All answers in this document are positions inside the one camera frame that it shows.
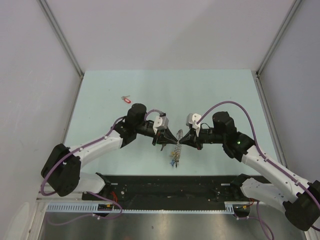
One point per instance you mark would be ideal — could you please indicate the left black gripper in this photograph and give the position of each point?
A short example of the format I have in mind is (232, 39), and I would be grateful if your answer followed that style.
(165, 137)

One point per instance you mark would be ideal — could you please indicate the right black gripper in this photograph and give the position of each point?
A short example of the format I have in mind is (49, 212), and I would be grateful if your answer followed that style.
(194, 142)

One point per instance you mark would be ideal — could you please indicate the large metal keyring disc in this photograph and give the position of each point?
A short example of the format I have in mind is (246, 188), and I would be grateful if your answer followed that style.
(176, 154)

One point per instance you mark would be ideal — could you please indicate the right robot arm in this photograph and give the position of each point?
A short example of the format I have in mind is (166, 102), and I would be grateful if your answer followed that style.
(305, 210)

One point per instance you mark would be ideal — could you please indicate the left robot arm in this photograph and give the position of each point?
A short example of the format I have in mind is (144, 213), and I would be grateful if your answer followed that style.
(62, 171)

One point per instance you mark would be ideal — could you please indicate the key with red tag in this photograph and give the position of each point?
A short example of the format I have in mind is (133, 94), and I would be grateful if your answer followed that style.
(126, 99)

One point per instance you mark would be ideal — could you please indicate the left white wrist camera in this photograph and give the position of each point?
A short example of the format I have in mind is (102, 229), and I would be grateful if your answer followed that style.
(160, 123)

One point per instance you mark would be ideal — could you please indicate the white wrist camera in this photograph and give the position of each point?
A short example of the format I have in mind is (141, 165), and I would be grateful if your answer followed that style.
(193, 121)
(160, 123)

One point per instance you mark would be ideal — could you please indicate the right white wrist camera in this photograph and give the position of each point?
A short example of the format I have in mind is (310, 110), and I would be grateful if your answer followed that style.
(193, 121)

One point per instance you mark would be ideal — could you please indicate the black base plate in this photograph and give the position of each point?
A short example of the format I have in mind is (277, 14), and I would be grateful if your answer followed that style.
(189, 193)

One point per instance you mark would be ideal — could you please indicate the slotted cable duct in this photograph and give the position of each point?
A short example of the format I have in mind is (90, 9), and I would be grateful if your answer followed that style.
(106, 208)

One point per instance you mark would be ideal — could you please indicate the left frame post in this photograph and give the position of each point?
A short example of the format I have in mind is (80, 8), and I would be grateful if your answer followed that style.
(55, 26)

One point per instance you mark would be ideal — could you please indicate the frame post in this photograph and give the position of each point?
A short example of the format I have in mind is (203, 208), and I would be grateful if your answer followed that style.
(55, 26)
(294, 8)

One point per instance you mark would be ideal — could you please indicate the right frame post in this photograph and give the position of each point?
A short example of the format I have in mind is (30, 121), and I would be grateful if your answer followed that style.
(294, 8)

